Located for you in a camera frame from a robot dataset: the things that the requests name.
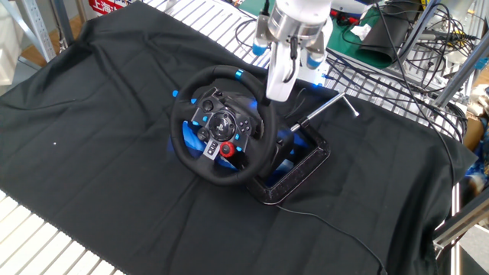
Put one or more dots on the aluminium profile bar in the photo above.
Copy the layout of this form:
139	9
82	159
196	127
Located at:
460	78
462	223

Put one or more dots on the silver vertical post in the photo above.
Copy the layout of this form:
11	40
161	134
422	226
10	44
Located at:
455	229

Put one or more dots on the grey metal shelf frame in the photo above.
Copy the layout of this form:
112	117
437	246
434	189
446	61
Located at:
36	26

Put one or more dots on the crumpled white paper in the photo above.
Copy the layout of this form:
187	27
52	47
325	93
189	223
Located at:
361	31

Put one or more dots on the black rolled mat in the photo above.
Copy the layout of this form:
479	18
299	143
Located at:
386	34

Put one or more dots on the brown cardboard box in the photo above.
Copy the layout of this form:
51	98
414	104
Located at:
473	133

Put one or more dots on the black steering wheel blue stripe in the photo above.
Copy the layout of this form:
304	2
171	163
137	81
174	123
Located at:
221	126

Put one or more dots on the red white sign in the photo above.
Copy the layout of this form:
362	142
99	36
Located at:
105	5

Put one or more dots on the silver metal clamp rod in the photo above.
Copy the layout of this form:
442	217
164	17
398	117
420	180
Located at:
324	107

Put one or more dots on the blue patterned cloth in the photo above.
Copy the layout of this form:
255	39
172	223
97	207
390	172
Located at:
479	168

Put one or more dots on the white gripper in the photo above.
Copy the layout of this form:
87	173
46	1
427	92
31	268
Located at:
277	84

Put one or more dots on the white cabinet panel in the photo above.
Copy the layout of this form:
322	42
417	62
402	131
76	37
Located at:
9	46

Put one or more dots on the silver wrist camera blue ends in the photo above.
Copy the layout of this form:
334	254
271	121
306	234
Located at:
315	61

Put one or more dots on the dark metal post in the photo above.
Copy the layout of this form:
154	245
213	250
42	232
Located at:
63	23

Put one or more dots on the black table cloth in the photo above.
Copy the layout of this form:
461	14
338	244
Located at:
95	172

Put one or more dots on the black wheel base unit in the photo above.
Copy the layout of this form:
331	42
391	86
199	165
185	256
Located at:
302	172

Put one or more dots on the white crumpled bag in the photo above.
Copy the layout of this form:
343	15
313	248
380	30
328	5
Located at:
479	101

